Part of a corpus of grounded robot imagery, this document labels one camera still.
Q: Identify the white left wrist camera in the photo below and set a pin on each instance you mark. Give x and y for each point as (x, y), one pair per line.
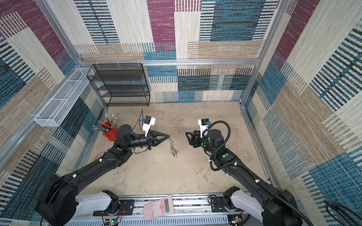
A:
(147, 122)

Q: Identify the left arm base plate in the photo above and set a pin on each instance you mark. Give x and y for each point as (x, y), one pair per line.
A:
(117, 208)

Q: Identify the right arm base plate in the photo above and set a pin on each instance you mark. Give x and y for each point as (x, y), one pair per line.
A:
(217, 205)

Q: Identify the black wire mesh shelf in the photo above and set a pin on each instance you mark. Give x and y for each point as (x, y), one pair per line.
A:
(120, 84)

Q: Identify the white wire mesh basket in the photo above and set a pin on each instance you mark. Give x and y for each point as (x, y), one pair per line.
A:
(56, 110)

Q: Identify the tape roll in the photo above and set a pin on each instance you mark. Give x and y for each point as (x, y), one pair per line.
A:
(100, 157)

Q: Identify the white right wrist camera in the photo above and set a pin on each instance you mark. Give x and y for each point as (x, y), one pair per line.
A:
(204, 124)

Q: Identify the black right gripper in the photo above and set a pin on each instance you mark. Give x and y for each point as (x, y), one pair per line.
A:
(197, 140)

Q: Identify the red pencil cup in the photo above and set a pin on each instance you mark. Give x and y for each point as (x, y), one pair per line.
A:
(108, 128)

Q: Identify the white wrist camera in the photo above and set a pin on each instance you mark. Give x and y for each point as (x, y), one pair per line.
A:
(147, 122)
(204, 124)

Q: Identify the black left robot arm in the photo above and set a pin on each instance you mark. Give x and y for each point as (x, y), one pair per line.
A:
(57, 202)

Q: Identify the pink calculator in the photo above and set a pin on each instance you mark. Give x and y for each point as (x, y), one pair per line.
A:
(158, 208)

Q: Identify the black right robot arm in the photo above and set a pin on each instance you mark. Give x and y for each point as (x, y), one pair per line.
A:
(265, 202)

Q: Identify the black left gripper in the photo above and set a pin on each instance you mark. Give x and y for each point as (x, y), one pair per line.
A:
(152, 139)

